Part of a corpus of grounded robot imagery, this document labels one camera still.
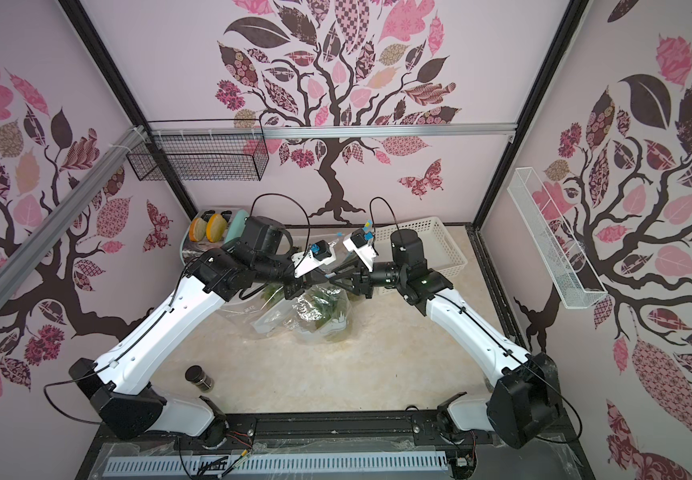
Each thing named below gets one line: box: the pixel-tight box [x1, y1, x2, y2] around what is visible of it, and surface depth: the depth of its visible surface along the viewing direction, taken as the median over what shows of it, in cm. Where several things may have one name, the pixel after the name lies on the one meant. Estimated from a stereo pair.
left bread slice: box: [189, 217, 207, 242], surface depth 94 cm
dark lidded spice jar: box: [184, 365, 215, 393], surface depth 76 cm
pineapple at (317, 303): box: [292, 286, 342, 321], surface depth 72 cm
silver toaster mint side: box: [180, 205, 252, 265], surface depth 96 cm
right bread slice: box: [206, 213, 227, 243], surface depth 94 cm
